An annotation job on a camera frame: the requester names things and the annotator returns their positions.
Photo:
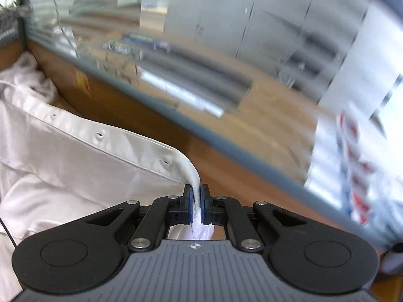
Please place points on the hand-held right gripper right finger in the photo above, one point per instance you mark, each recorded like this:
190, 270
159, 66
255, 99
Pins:
204, 204

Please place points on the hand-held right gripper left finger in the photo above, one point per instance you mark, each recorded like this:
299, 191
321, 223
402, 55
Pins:
189, 204

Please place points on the white collared shirt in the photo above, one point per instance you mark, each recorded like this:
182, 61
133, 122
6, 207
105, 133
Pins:
78, 170

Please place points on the orange sticker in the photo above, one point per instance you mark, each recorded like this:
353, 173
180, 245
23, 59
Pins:
82, 83

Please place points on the grey pouch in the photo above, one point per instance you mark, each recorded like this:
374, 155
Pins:
392, 258

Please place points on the frosted glass partition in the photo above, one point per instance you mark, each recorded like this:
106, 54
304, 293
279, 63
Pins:
314, 22

